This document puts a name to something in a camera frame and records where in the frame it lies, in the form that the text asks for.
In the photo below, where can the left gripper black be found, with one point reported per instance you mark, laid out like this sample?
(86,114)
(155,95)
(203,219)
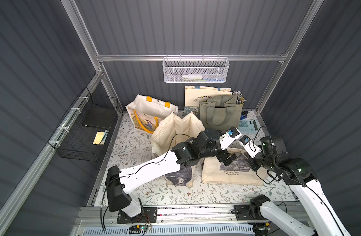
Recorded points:
(225,153)

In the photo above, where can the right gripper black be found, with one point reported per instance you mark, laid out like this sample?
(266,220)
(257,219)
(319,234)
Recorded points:
(255,162)

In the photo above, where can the cream canvas bag painting print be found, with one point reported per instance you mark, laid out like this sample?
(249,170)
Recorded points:
(239,172)

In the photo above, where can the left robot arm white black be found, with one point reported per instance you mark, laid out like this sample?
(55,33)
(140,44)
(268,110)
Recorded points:
(121,182)

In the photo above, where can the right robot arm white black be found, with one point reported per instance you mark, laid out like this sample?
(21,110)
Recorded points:
(300,177)

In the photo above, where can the olive green tote bag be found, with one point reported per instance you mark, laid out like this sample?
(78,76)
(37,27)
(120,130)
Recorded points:
(220,112)

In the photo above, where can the open cream canvas bag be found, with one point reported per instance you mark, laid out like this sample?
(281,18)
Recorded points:
(171,131)

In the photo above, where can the cream tote bag black lettering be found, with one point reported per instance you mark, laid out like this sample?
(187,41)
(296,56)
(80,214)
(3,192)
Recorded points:
(194,94)

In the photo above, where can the light blue calculator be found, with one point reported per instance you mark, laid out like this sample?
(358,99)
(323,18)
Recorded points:
(248,126)

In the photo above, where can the blue stapler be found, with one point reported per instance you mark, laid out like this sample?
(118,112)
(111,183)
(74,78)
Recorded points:
(244,115)

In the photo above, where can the yellow pen holder cup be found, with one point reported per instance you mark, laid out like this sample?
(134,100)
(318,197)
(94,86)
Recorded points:
(240,100)

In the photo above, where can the white bottle in basket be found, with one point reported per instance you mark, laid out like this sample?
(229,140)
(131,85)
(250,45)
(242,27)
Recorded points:
(193,77)

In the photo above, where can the floral table mat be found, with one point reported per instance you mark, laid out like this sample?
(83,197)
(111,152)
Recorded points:
(133,147)

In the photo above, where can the small green circuit board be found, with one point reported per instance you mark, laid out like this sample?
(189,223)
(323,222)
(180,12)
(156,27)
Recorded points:
(137,229)

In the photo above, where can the yellow sticky note pad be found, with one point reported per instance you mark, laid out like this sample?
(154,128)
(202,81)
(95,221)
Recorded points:
(98,138)

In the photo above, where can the black notebook in basket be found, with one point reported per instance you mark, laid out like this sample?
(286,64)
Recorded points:
(99,117)

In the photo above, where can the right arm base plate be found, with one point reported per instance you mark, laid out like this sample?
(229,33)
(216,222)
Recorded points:
(244,212)

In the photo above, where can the white tote bag yellow handles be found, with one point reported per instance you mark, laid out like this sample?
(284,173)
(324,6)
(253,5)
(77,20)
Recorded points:
(146,113)

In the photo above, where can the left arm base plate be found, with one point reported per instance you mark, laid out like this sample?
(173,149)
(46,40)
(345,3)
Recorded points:
(149,215)

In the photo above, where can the white wire mesh basket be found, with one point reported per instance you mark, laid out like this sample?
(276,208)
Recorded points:
(213,69)

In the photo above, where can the black wire wall basket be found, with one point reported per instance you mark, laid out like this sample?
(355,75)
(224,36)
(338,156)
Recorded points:
(74,140)

